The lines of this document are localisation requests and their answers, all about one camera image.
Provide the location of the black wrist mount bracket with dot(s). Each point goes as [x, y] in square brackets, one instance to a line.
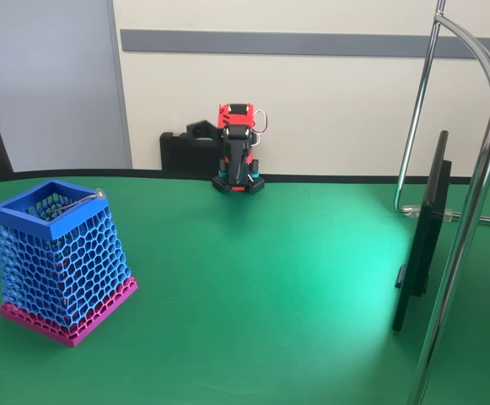
[198, 128]

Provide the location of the green table cloth black edge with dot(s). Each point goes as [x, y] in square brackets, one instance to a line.
[270, 316]

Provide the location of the thin white stick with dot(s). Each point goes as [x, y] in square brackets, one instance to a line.
[100, 193]

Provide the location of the chrome tube stand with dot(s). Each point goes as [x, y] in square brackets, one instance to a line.
[472, 211]

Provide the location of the black plastic case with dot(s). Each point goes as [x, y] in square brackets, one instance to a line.
[173, 152]

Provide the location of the blue and pink lattice basket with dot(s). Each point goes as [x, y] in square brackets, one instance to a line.
[59, 270]

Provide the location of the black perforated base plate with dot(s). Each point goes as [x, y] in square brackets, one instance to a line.
[257, 185]

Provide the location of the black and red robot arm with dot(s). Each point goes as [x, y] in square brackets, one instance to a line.
[223, 116]

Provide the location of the clear plastic stand clip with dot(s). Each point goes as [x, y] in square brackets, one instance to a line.
[411, 211]

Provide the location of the grey wall rail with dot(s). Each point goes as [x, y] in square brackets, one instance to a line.
[270, 42]

